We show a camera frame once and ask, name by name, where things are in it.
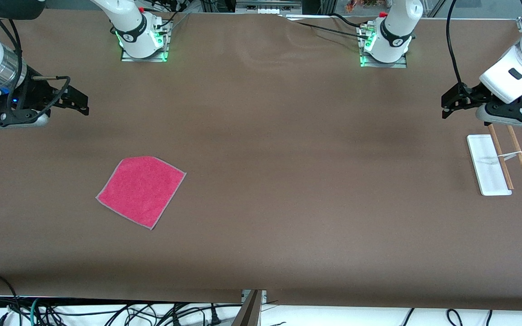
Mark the grey metal table bracket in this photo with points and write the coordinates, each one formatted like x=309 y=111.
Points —
x=249 y=312

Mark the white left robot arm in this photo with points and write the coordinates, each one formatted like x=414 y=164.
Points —
x=394 y=27

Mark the white power strip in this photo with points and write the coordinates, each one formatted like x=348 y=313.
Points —
x=268 y=11

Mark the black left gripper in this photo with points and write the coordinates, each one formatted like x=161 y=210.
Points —
x=468 y=95

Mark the black right camera mount bracket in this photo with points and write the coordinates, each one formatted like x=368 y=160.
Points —
x=21 y=118

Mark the pink red cloth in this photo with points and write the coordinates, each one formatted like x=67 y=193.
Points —
x=141 y=190

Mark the brown table cover sheet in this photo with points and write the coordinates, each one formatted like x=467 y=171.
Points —
x=288 y=181

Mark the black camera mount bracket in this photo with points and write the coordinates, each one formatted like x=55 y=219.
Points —
x=21 y=118
x=505 y=113

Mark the black left camera mount bracket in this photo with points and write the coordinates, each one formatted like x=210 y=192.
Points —
x=505 y=113

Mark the black power plug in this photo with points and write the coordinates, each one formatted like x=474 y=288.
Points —
x=215 y=319

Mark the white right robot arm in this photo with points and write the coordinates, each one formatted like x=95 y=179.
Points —
x=129 y=22

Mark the white flat strip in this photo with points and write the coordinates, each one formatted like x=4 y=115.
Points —
x=311 y=17

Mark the wooden towel rack white base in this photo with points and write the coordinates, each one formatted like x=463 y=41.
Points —
x=487 y=167

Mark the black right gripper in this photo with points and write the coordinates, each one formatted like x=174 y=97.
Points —
x=36 y=92

